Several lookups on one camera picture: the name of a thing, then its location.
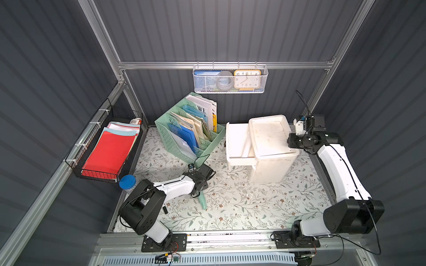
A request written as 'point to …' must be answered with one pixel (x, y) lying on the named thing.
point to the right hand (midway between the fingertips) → (295, 140)
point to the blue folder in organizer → (185, 133)
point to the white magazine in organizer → (208, 107)
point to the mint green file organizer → (191, 128)
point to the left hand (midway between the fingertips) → (200, 184)
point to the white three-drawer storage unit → (268, 137)
